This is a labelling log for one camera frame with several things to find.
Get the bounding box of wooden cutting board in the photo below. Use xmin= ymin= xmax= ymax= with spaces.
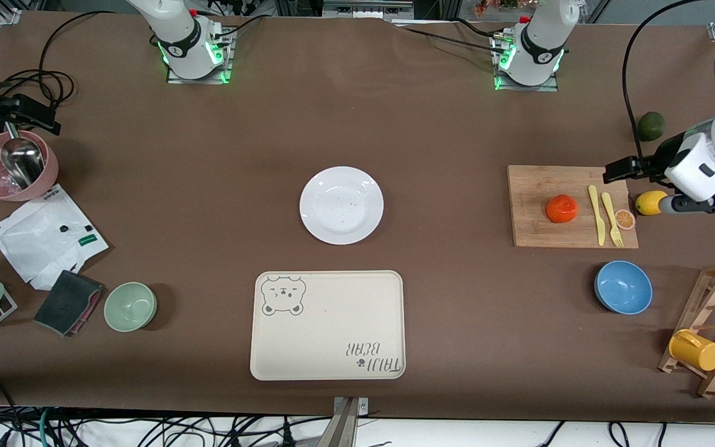
xmin=507 ymin=165 xmax=639 ymax=249

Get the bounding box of green avocado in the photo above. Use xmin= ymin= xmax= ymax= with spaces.
xmin=636 ymin=112 xmax=665 ymax=142

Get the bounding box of dark folded cloth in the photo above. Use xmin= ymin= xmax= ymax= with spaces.
xmin=34 ymin=270 xmax=105 ymax=337

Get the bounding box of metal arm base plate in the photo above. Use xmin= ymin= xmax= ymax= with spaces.
xmin=494 ymin=34 xmax=560 ymax=93
xmin=167 ymin=28 xmax=234 ymax=84

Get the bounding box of yellow plastic fork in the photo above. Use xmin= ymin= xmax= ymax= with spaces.
xmin=601 ymin=192 xmax=624 ymax=248

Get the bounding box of coiled black cable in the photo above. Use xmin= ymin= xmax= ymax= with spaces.
xmin=0 ymin=11 xmax=117 ymax=126

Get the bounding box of light green bowl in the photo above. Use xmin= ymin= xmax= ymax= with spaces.
xmin=104 ymin=282 xmax=158 ymax=333

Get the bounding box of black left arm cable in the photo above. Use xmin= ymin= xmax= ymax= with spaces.
xmin=621 ymin=0 xmax=709 ymax=163

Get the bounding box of cream bear print tray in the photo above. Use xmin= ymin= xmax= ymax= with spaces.
xmin=250 ymin=270 xmax=407 ymax=381

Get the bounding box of orange fruit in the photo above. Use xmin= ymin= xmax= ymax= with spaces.
xmin=546 ymin=194 xmax=579 ymax=224

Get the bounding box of yellow lemon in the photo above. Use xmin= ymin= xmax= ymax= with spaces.
xmin=636 ymin=190 xmax=668 ymax=216

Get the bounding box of metal scoop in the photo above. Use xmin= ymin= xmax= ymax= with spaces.
xmin=0 ymin=121 xmax=45 ymax=190

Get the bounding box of white plastic bag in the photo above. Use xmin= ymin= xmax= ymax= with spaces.
xmin=0 ymin=184 xmax=110 ymax=291

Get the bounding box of aluminium camera mount post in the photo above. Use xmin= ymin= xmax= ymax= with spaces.
xmin=331 ymin=396 xmax=369 ymax=447

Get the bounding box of blue bowl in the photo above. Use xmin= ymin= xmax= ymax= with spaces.
xmin=594 ymin=260 xmax=654 ymax=315

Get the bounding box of yellow cup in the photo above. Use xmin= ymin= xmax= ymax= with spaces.
xmin=668 ymin=329 xmax=715 ymax=372

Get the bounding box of yellow plastic knife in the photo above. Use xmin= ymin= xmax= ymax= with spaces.
xmin=588 ymin=184 xmax=606 ymax=246

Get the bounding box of white round plate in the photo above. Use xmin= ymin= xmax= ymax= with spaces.
xmin=299 ymin=166 xmax=385 ymax=245

